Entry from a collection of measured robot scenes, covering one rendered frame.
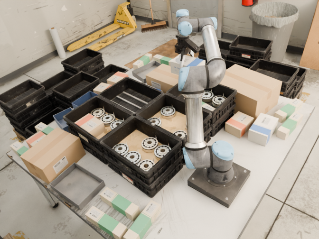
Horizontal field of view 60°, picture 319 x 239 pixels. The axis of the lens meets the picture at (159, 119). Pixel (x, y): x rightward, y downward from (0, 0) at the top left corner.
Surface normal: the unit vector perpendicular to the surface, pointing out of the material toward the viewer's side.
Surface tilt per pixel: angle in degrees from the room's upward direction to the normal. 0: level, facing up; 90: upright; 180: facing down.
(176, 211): 0
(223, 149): 9
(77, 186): 0
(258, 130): 0
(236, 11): 90
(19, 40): 90
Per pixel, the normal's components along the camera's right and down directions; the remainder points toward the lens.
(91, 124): -0.11, -0.76
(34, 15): 0.78, 0.34
